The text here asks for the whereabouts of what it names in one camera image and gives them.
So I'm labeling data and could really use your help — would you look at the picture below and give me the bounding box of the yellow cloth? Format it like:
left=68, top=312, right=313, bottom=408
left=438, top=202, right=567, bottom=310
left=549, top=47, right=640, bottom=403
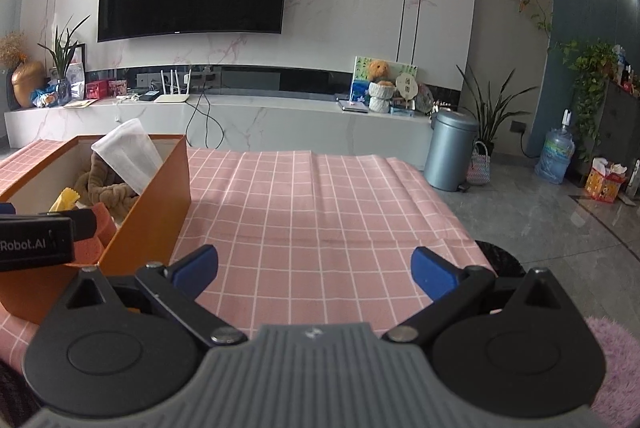
left=49, top=187, right=80, bottom=212

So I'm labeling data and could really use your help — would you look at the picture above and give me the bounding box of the red brown sponge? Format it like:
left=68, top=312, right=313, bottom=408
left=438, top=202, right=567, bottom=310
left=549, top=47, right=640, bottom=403
left=72, top=203, right=117, bottom=265

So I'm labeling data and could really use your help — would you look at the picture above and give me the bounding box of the white mesh bag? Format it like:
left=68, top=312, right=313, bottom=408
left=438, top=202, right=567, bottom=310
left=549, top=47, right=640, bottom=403
left=91, top=118, right=163, bottom=195

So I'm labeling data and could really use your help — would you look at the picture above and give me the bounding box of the pink checkered tablecloth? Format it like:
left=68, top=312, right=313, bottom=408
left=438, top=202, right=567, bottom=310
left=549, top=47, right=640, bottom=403
left=1, top=145, right=486, bottom=367

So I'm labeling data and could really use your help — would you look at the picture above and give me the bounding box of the woven checkered handbag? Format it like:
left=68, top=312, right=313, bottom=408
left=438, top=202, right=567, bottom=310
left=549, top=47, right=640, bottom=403
left=466, top=141, right=490, bottom=186

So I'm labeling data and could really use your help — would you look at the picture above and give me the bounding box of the grey metal trash bin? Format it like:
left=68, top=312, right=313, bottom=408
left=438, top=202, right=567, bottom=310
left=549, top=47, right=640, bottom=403
left=424, top=109, right=480, bottom=192

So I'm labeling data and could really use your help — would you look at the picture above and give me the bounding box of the golden vase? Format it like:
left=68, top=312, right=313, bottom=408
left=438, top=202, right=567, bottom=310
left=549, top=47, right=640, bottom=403
left=11, top=60, right=46, bottom=108

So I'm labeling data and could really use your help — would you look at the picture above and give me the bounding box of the white wifi router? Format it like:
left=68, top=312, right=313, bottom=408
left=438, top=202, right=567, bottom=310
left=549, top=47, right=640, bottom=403
left=154, top=69, right=192, bottom=104

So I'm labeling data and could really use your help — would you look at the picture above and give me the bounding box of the blue water bottle jug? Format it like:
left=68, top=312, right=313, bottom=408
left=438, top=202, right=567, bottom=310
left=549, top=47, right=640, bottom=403
left=535, top=109, right=575, bottom=185

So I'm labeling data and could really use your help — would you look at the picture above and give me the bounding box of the white marble tv console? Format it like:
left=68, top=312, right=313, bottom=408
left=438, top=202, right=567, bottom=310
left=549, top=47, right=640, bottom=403
left=4, top=95, right=432, bottom=169

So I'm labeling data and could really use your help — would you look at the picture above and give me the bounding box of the plant in glass vase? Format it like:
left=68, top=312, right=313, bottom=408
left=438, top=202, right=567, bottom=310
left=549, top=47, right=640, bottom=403
left=38, top=16, right=89, bottom=106

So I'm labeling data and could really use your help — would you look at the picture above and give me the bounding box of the green potted plant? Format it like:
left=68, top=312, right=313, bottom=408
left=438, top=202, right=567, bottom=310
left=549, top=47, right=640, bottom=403
left=457, top=66, right=538, bottom=155

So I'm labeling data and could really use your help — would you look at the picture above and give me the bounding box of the orange gift box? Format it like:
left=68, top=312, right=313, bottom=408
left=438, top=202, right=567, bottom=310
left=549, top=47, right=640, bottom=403
left=585, top=157, right=627, bottom=203

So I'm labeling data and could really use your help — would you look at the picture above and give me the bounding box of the purple fluffy rug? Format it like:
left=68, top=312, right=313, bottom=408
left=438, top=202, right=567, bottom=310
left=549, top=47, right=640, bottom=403
left=587, top=317, right=640, bottom=427

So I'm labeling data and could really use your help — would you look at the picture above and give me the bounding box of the teddy bear in white pot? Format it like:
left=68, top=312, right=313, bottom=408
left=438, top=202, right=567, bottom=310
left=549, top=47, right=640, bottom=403
left=367, top=59, right=396, bottom=114

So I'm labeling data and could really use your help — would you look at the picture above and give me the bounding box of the colourful picture board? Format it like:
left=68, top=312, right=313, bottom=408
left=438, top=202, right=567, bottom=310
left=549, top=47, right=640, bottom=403
left=348, top=56, right=418, bottom=106

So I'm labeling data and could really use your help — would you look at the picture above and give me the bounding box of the hanging ivy plant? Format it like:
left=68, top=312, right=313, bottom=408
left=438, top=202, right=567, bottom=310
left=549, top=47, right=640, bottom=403
left=553, top=40, right=617, bottom=162

